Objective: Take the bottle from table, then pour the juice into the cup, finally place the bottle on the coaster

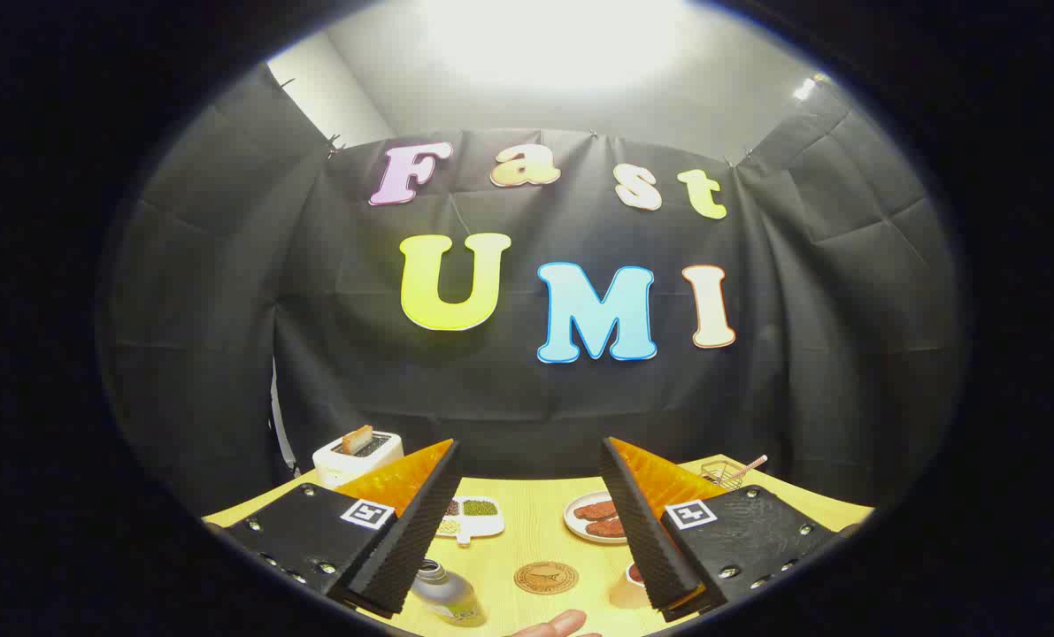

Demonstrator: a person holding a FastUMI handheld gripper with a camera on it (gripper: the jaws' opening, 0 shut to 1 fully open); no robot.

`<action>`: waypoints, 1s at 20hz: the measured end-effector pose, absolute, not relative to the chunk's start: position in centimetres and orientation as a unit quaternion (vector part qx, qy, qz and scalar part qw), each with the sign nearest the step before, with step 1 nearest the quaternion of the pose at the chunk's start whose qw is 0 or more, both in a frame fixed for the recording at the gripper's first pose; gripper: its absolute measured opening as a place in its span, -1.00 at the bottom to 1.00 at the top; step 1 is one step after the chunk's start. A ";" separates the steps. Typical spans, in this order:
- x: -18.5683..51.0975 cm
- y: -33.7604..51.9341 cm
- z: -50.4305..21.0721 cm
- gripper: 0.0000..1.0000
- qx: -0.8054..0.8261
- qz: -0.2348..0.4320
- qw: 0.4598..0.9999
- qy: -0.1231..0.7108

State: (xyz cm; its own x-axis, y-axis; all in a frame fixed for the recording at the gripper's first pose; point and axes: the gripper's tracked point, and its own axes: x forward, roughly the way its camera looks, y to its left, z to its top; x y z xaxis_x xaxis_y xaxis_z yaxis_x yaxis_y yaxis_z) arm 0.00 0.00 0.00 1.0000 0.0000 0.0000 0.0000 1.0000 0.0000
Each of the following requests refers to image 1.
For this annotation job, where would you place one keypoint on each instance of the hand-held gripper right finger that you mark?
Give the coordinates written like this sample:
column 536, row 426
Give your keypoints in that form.
column 646, row 548

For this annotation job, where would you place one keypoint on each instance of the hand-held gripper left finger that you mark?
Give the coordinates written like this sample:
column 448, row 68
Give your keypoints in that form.
column 398, row 548

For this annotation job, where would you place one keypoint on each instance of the silver bottle with green label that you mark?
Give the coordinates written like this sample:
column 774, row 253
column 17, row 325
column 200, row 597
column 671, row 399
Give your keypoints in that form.
column 447, row 597

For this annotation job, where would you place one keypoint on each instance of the round cork coaster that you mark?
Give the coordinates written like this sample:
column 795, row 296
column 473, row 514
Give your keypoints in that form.
column 546, row 578

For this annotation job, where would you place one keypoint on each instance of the brown meat patty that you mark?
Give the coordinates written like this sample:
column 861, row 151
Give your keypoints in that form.
column 595, row 510
column 606, row 528

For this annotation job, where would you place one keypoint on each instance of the white oval plate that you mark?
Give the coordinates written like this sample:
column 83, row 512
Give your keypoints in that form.
column 575, row 524

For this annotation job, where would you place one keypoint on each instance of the white divided dish with beans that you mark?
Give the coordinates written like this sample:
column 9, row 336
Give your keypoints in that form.
column 472, row 522

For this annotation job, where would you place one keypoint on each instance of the white toaster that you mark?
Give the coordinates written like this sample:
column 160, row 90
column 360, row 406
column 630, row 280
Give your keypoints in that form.
column 336, row 464

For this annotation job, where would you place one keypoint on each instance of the toast slice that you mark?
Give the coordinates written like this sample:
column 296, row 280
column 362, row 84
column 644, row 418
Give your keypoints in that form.
column 357, row 438

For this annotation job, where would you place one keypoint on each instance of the wooden table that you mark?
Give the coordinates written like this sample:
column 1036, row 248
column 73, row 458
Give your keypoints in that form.
column 526, row 531

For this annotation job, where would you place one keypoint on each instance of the striped paper straw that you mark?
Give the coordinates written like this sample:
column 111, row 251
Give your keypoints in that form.
column 748, row 467

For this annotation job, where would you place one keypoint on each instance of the black backdrop cloth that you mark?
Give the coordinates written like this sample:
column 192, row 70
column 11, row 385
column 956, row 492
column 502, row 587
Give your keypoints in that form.
column 526, row 407

